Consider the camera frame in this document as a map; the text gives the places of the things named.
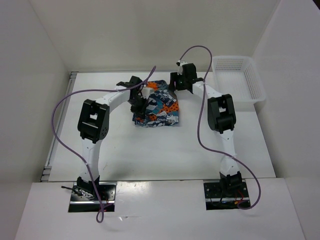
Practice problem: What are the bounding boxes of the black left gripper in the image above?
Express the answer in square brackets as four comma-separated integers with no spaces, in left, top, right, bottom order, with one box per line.
[128,95,149,120]

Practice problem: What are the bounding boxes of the colourful patterned shorts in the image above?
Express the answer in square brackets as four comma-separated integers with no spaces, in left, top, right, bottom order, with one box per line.
[132,80,179,128]

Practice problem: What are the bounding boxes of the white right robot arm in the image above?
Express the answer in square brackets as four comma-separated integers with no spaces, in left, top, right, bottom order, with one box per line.
[169,60,243,197]

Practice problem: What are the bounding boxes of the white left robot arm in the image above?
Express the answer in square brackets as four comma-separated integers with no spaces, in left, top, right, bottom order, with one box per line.
[76,76,148,200]

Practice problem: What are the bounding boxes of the white perforated plastic basket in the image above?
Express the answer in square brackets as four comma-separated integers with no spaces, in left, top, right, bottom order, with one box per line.
[212,55,266,104]

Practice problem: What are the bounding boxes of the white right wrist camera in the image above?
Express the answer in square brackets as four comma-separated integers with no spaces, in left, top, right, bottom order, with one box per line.
[176,59,188,75]

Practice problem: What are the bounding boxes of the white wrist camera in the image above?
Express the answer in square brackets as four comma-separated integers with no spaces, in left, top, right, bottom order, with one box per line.
[140,86,154,99]
[176,59,188,75]

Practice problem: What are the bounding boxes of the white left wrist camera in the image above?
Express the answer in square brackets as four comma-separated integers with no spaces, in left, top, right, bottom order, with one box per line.
[140,86,154,99]

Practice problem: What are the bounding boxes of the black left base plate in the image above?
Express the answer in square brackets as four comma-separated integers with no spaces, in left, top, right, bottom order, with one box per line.
[68,181,118,213]

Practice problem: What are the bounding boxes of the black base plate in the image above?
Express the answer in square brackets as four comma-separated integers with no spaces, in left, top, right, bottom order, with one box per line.
[68,181,118,213]
[203,180,251,211]

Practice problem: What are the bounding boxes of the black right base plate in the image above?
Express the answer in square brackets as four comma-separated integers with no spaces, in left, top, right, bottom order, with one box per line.
[203,180,251,211]

